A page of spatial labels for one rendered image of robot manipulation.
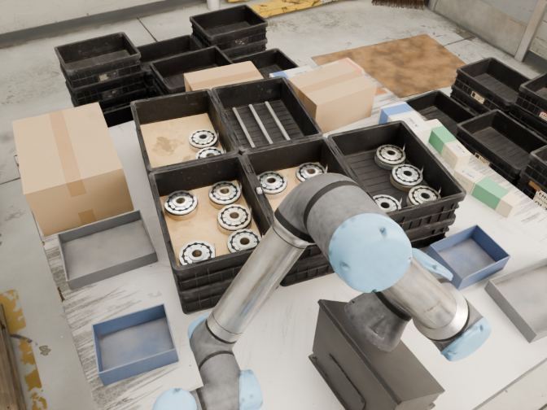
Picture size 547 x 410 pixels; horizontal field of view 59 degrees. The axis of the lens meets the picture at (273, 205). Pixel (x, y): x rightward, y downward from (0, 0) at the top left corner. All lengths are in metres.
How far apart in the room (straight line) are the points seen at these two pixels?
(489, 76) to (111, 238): 2.48
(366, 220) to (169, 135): 1.23
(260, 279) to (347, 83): 1.33
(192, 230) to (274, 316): 0.36
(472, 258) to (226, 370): 1.02
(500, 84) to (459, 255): 1.77
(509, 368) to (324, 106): 1.12
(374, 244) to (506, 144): 2.15
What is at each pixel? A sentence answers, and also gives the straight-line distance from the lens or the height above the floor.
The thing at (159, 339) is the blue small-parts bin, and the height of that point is 0.70.
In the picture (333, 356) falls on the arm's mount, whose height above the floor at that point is 0.84.
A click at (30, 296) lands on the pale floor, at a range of 2.57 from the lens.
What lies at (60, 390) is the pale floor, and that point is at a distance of 2.27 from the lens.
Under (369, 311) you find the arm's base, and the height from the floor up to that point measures 0.98.
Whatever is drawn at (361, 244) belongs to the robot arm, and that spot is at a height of 1.42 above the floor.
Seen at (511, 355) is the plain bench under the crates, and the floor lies 0.70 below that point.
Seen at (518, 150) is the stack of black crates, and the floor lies 0.38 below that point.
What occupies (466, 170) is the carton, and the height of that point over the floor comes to 0.76.
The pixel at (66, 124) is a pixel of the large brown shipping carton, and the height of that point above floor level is 0.90.
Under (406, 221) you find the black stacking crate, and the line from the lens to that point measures 1.52.
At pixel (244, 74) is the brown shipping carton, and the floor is 0.86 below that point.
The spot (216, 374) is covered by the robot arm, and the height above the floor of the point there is 1.09.
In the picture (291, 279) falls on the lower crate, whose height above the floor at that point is 0.73.
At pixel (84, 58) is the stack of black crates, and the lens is 3.12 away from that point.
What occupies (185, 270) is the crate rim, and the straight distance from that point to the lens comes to 1.29.
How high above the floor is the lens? 1.95
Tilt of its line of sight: 46 degrees down
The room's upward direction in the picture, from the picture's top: 2 degrees clockwise
